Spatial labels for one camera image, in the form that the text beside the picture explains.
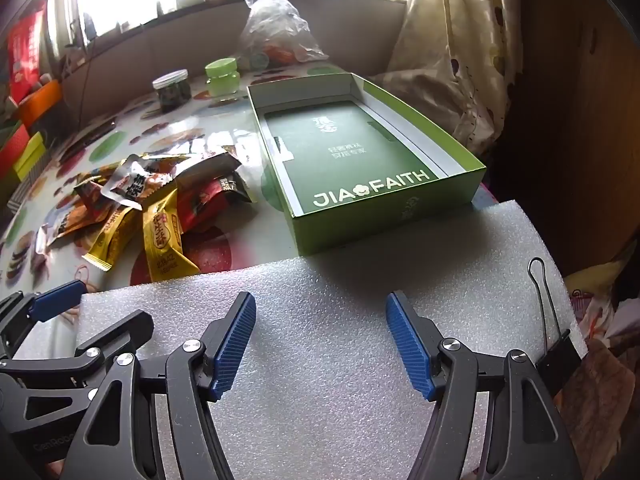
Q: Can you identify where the red box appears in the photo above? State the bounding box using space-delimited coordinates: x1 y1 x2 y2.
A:
7 2 48 106

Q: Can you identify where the clear plastic bag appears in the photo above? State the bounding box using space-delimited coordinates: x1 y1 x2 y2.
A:
237 0 330 68

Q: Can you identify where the dark smartphone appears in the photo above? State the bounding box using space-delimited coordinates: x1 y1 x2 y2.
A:
60 120 120 161

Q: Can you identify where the cream dotted curtain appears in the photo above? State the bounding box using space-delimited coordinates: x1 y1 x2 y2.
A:
370 0 526 161

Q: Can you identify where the green lidded glass jar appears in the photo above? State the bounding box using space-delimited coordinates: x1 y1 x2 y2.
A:
205 58 241 98

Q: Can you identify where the colourful bedding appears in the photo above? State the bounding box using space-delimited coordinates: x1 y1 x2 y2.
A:
565 255 640 461

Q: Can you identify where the orange box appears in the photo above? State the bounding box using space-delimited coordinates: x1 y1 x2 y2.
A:
17 80 63 126

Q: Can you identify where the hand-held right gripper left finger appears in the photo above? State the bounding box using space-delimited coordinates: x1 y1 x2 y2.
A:
60 291 257 480

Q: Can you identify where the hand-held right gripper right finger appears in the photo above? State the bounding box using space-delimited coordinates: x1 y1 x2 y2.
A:
386 290 583 480

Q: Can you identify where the green cardboard box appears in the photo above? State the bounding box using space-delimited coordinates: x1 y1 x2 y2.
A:
246 72 488 257

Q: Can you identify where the white lidded dark jar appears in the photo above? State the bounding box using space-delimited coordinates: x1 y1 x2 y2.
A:
152 70 192 113

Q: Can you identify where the brown patterned snack packet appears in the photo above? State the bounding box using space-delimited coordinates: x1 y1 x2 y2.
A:
172 147 243 186

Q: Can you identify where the black binder clip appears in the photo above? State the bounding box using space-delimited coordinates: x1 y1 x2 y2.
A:
527 257 583 396

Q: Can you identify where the yellow-green box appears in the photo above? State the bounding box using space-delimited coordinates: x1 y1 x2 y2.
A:
12 132 46 181

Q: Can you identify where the brown wooden cabinet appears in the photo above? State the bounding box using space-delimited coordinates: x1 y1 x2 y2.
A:
500 0 640 276

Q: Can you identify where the white foam sheet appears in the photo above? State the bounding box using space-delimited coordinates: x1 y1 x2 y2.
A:
75 199 588 480

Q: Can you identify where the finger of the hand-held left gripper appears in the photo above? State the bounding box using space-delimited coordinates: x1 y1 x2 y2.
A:
0 280 87 358
0 310 155 392

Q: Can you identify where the black cable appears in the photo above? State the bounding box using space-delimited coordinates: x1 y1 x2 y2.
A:
80 25 101 121

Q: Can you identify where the black and red snack packet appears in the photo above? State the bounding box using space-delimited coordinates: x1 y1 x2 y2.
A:
175 175 258 233

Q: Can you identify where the yellow snack packet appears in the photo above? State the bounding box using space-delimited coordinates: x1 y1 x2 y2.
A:
142 190 201 283
82 205 143 272

